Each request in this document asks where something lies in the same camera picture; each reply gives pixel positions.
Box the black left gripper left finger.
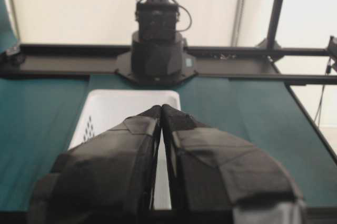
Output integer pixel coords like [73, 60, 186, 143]
[27, 105, 161, 223]

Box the black aluminium frame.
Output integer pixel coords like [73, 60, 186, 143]
[0, 0, 337, 161]

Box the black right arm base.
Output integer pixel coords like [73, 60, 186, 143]
[115, 31, 198, 86]

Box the black camera on frame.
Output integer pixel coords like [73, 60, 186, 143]
[326, 36, 337, 71]

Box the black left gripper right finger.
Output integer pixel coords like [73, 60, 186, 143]
[161, 104, 307, 223]

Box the white plastic basket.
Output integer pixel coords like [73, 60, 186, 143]
[68, 89, 181, 210]

